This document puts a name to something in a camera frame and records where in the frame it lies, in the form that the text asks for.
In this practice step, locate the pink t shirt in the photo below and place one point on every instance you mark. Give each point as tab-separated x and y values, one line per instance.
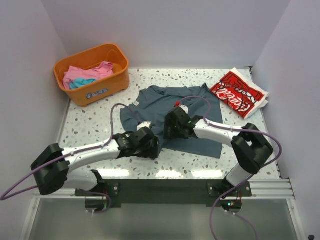
104	70

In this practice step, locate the orange plastic basket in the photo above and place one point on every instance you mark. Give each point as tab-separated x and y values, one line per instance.
91	58

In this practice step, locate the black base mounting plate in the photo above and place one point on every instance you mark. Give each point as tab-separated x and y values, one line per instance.
156	191

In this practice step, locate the slate blue t shirt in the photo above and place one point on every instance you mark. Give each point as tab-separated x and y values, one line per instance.
155	104

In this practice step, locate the aluminium frame rail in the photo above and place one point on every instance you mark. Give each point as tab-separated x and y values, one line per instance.
271	189

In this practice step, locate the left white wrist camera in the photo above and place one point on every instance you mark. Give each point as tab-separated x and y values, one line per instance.
144	124

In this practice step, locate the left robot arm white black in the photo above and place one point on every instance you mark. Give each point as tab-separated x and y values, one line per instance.
52	170

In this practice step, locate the turquoise t shirt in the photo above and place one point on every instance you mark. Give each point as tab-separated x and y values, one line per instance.
81	82

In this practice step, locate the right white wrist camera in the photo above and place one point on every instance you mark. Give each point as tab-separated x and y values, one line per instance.
183	107

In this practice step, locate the red white folded t shirt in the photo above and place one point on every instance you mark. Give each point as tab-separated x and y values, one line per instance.
240	94

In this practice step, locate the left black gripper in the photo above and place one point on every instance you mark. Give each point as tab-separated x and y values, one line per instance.
151	152

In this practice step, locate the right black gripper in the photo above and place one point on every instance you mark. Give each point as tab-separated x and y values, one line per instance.
168	122

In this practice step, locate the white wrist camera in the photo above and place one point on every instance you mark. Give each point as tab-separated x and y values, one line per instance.
183	107
144	124

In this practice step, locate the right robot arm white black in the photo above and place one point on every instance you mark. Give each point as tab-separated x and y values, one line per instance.
251	148

